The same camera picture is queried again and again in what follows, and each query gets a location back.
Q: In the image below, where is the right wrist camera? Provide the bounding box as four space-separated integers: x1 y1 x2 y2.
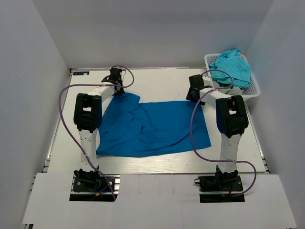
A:
189 74 211 92

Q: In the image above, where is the white plastic basket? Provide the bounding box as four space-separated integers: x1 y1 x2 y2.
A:
204 49 260 101

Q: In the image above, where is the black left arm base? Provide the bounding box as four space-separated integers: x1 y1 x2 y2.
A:
69 169 120 202

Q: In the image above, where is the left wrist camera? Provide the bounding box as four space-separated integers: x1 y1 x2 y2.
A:
101 67 125 86

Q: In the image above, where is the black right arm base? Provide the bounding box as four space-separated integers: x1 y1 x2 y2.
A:
194 176 245 203

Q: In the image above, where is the light blue t shirt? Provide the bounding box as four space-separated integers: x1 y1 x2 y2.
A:
209 49 251 88

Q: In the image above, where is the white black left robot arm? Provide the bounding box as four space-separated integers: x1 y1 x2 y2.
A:
73 83 124 169

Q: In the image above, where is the blue label sticker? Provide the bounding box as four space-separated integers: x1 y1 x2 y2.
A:
72 71 90 76

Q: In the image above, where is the green garment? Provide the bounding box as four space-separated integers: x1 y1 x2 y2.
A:
219 83 234 89

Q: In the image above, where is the grey t shirt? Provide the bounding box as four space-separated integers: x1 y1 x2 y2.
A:
213 81 244 95

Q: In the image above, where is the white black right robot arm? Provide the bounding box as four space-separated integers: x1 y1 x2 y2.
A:
190 87 249 176

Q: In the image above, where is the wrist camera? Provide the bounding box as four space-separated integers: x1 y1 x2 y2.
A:
101 67 125 86
189 74 211 92

